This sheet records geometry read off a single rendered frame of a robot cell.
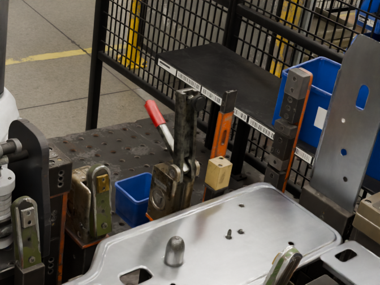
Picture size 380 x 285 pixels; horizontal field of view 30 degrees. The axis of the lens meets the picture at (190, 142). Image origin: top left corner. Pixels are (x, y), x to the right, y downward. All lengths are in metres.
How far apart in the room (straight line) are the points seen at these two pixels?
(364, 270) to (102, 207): 0.47
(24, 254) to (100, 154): 0.90
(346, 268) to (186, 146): 0.36
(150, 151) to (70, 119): 1.60
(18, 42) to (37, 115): 0.92
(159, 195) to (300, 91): 0.36
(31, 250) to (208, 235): 0.31
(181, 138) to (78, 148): 0.80
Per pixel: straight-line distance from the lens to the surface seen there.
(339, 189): 1.42
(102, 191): 1.21
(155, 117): 1.33
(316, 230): 1.34
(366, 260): 1.31
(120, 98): 3.88
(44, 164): 1.13
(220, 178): 1.35
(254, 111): 1.64
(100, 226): 1.25
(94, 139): 2.08
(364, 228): 1.37
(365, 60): 1.32
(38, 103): 3.76
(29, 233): 1.15
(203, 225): 1.28
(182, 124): 1.26
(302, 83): 1.45
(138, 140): 2.10
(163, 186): 1.33
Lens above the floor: 1.76
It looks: 30 degrees down
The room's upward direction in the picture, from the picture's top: 9 degrees clockwise
